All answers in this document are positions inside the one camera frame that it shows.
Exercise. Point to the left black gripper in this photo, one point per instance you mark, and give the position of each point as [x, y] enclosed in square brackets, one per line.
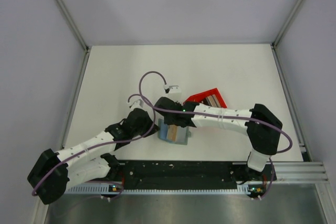
[153, 129]

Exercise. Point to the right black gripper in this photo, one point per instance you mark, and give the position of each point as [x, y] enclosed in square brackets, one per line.
[167, 121]

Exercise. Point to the red plastic bin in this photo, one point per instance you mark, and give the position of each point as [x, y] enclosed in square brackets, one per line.
[200, 96]

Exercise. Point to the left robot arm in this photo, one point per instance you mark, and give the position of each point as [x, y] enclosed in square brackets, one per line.
[56, 172]

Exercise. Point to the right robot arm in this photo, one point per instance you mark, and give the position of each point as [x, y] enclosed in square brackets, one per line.
[259, 124]

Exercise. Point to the stack of credit cards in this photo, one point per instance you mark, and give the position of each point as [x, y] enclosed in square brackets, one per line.
[211, 101]

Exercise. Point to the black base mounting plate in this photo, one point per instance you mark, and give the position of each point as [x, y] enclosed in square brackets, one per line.
[185, 175]

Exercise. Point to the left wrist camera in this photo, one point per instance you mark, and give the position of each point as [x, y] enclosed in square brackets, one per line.
[137, 104]

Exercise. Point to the grey slotted cable duct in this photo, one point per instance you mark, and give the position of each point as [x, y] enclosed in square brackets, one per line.
[106, 189]

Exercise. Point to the aluminium front rail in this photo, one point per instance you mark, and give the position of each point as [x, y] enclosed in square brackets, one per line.
[300, 173]

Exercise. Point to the left aluminium frame post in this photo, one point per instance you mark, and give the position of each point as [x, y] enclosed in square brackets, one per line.
[71, 24]

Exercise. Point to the aluminium frame post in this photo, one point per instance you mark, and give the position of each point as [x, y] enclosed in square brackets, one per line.
[71, 24]
[287, 24]

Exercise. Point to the right aluminium frame post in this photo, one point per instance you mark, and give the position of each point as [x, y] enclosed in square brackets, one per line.
[287, 24]

